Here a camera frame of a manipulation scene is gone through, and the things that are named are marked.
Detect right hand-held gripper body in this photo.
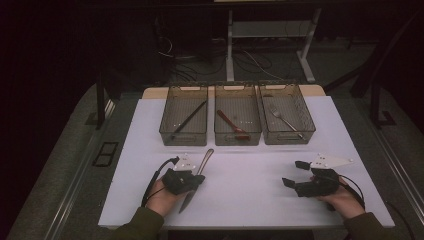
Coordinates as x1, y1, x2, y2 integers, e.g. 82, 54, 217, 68
294, 153, 355, 198

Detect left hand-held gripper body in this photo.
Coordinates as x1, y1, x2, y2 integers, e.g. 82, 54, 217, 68
162, 153, 201, 196

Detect steel table knife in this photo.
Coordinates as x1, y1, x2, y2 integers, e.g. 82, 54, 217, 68
178, 148, 215, 214

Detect steel fork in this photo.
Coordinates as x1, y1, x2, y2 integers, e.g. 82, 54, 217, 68
269, 106, 305, 140

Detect smoky transparent plastic bin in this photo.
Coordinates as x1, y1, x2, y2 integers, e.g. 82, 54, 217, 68
213, 83, 263, 147
258, 82, 317, 146
159, 84, 209, 147

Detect brown wooden spoon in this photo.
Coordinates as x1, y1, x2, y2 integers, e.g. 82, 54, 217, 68
216, 109, 252, 141

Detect black chopstick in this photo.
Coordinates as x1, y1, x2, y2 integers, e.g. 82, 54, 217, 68
170, 99, 208, 140

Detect person's left hand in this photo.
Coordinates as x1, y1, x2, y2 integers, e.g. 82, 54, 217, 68
145, 178, 186, 218

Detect person's right hand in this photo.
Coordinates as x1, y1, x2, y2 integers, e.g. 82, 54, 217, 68
309, 175, 366, 220

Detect white table sheet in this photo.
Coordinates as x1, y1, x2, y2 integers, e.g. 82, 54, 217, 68
98, 95, 395, 230

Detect dark metal stand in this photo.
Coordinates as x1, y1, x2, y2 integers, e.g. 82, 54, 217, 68
369, 81, 398, 130
87, 71, 113, 131

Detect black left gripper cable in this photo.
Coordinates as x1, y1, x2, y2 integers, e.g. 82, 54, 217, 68
141, 156, 180, 208

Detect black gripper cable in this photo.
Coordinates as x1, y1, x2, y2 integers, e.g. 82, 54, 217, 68
328, 173, 366, 212
141, 156, 180, 208

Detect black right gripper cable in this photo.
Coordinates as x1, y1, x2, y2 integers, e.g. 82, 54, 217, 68
328, 173, 366, 212

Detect black floor cable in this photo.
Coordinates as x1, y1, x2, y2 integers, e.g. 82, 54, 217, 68
383, 199, 417, 240

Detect white metal table frame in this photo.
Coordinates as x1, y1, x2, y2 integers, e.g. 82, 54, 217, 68
225, 8, 323, 84

